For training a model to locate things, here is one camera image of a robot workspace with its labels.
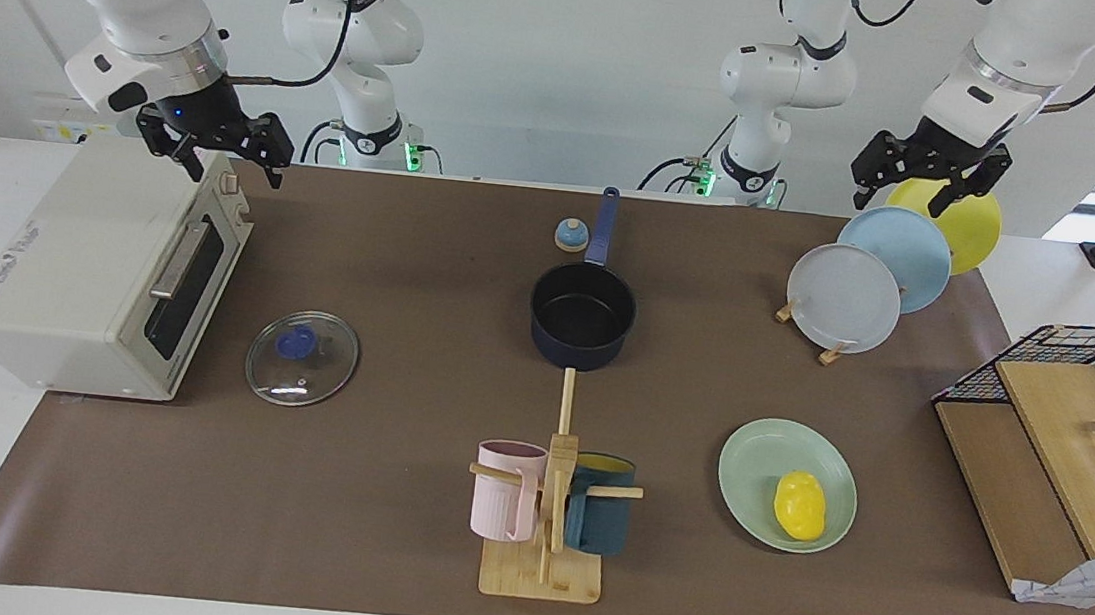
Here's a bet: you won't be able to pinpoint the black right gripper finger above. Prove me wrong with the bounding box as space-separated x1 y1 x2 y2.
129 105 213 185
231 109 299 192

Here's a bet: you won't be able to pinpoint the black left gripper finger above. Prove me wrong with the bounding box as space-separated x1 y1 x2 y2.
846 128 906 216
927 138 1015 228

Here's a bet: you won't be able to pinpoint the glass lid with blue knob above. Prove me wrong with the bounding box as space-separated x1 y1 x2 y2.
242 304 365 415

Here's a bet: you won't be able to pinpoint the yellow lemon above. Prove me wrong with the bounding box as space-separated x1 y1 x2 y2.
771 468 833 543

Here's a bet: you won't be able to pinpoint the yellow plate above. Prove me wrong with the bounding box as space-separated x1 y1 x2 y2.
879 173 1006 281

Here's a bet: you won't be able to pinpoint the light blue plate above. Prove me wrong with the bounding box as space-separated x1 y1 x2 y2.
830 201 958 319

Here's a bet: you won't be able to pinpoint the grey plate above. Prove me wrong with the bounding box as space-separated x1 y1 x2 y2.
782 239 909 360

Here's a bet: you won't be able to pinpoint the wooden plate rack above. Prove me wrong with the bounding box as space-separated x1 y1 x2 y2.
770 294 856 369

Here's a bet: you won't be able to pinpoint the mint green plate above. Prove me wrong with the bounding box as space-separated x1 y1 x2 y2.
711 413 866 560

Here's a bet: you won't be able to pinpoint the cream toaster oven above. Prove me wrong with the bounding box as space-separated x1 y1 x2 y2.
0 125 261 410

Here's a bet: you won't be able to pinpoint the wooden shelf boards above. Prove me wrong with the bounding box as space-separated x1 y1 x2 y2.
918 349 1095 602

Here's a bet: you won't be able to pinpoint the small blue round timer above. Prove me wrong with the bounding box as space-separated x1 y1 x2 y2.
553 215 593 255

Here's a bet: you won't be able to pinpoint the dark blue saucepan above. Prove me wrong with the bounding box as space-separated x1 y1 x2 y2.
524 180 649 377

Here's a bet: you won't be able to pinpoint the brown table mat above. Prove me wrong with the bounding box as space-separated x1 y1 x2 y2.
0 134 1095 615

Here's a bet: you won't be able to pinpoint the pink ribbed mug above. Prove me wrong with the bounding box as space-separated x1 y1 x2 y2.
469 438 551 547

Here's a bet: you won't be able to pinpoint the dark teal mug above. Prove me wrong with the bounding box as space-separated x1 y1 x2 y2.
561 450 640 559

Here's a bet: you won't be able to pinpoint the wooden mug tree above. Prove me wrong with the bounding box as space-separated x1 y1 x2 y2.
457 359 656 611

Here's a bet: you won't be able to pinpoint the white wall socket box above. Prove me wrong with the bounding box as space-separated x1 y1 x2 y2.
28 90 141 151

